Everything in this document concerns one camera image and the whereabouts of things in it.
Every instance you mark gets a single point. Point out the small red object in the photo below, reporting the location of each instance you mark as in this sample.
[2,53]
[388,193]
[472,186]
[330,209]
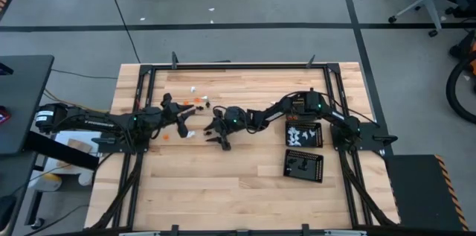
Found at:
[3,115]

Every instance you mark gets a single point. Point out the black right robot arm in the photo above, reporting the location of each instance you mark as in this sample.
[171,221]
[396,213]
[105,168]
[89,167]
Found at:
[275,111]

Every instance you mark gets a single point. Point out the orange vacuum cleaner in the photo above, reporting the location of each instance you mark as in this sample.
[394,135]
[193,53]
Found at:
[473,59]

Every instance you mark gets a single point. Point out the white box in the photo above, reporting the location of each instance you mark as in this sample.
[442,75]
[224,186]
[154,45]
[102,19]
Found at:
[67,137]

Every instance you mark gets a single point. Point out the black slotted plastic basket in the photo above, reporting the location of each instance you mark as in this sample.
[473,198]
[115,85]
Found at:
[298,101]
[318,134]
[314,171]

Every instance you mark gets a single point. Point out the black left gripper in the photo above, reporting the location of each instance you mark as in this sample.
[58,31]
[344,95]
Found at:
[172,112]

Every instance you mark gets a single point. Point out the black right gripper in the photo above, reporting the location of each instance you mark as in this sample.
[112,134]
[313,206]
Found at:
[230,120]

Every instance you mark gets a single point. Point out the brown cardboard piece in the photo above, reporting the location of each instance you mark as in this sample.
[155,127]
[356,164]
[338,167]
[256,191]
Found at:
[76,144]

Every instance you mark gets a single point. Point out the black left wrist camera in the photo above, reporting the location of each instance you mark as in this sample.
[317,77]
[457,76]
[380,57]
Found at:
[166,99]

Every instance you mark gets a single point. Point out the black desk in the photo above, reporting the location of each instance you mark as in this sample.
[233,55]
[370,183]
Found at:
[22,98]

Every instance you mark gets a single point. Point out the black aluminium rig frame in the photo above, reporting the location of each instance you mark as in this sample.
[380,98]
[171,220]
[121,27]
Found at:
[241,67]

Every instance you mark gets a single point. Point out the black diagonal bar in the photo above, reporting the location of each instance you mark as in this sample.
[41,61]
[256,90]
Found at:
[63,151]

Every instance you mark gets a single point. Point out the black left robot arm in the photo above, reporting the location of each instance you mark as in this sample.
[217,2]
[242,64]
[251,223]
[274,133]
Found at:
[96,121]

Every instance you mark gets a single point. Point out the yellow object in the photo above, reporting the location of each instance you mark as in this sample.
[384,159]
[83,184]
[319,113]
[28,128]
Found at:
[52,179]

